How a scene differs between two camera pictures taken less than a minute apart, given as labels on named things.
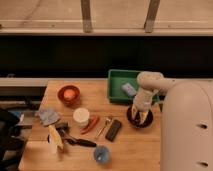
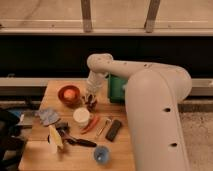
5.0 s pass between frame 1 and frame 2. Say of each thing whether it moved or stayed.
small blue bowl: stayed
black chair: stayed
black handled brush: stayed
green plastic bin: stayed
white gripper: moved
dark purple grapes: moved
